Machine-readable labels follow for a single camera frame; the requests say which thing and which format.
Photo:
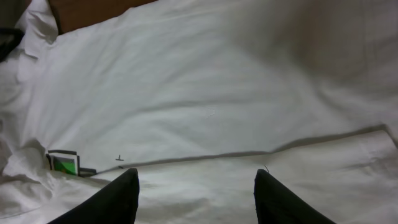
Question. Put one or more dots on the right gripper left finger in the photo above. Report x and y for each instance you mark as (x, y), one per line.
(115, 203)

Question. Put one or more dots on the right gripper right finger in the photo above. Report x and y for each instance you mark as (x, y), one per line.
(276, 204)

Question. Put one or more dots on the white t-shirt with robot print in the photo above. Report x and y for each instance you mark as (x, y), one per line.
(198, 96)

